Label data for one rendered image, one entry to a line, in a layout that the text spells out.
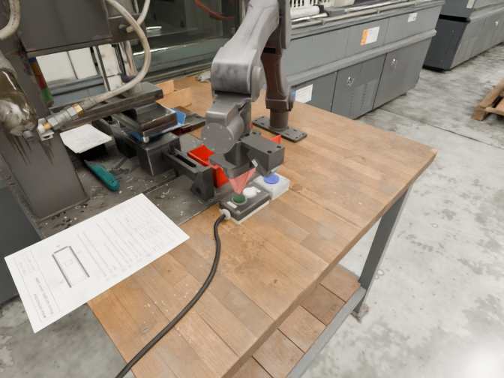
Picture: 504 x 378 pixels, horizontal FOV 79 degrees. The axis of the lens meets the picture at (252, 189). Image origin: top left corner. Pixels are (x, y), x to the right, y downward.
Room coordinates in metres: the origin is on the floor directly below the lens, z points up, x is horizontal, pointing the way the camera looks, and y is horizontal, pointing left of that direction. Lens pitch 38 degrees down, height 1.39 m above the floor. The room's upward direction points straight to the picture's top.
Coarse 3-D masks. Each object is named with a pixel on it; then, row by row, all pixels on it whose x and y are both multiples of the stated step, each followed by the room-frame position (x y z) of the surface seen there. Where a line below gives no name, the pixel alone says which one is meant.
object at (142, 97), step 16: (128, 48) 0.76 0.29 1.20; (128, 64) 0.76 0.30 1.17; (128, 80) 0.75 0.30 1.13; (96, 96) 0.74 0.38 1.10; (128, 96) 0.74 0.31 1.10; (144, 96) 0.75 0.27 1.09; (160, 96) 0.78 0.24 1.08; (96, 112) 0.66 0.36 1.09; (112, 112) 0.69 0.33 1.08; (128, 112) 0.73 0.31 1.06; (144, 112) 0.73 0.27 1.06; (160, 112) 0.73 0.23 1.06; (64, 128) 0.61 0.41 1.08; (144, 128) 0.67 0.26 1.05; (160, 128) 0.70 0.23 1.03
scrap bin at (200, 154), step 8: (264, 136) 0.84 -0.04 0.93; (192, 152) 0.71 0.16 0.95; (200, 152) 0.73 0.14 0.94; (208, 152) 0.75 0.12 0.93; (200, 160) 0.66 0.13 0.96; (208, 160) 0.74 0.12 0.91; (216, 168) 0.62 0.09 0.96; (216, 176) 0.62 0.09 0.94; (224, 176) 0.64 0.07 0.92; (216, 184) 0.62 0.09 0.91
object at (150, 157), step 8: (120, 136) 0.77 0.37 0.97; (120, 144) 0.78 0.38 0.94; (128, 144) 0.74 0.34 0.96; (176, 144) 0.73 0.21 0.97; (128, 152) 0.77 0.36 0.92; (136, 152) 0.71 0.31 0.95; (144, 152) 0.68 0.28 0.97; (152, 152) 0.68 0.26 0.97; (160, 152) 0.69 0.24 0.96; (144, 160) 0.69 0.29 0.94; (152, 160) 0.67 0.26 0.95; (160, 160) 0.69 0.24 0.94; (144, 168) 0.70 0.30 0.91; (152, 168) 0.67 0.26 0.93; (160, 168) 0.69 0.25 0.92; (168, 168) 0.70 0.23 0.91; (152, 176) 0.67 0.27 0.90
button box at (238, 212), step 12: (264, 192) 0.57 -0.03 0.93; (228, 204) 0.52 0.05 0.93; (240, 204) 0.52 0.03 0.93; (252, 204) 0.52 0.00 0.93; (264, 204) 0.55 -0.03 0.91; (228, 216) 0.50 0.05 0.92; (240, 216) 0.49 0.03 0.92; (216, 228) 0.47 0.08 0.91; (216, 240) 0.44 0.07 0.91; (216, 252) 0.40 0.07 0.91; (216, 264) 0.37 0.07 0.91; (204, 288) 0.32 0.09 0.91; (192, 300) 0.30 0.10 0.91; (180, 312) 0.27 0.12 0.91; (168, 324) 0.25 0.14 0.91; (156, 336) 0.23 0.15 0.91; (144, 348) 0.22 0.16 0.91; (132, 360) 0.20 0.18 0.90; (120, 372) 0.19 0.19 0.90
